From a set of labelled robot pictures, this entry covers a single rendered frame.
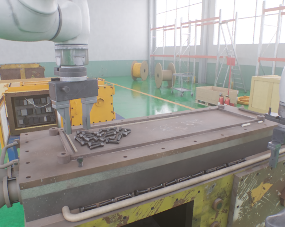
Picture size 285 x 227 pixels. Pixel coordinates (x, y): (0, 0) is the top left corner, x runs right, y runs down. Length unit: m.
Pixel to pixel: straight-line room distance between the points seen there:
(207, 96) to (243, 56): 4.81
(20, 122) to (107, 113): 1.25
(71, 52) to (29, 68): 8.49
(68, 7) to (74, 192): 0.53
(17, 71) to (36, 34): 8.55
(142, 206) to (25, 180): 0.37
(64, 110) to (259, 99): 6.08
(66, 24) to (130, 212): 0.58
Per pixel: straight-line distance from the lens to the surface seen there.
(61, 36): 0.61
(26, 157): 0.87
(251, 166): 1.10
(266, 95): 6.37
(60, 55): 0.63
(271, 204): 1.34
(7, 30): 0.52
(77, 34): 0.62
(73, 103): 3.38
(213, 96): 7.58
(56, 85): 0.63
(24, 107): 3.54
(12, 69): 9.10
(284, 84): 0.94
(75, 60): 0.63
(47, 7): 0.52
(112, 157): 0.79
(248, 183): 1.08
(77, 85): 0.65
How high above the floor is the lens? 1.71
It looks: 15 degrees down
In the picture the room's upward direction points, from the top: straight up
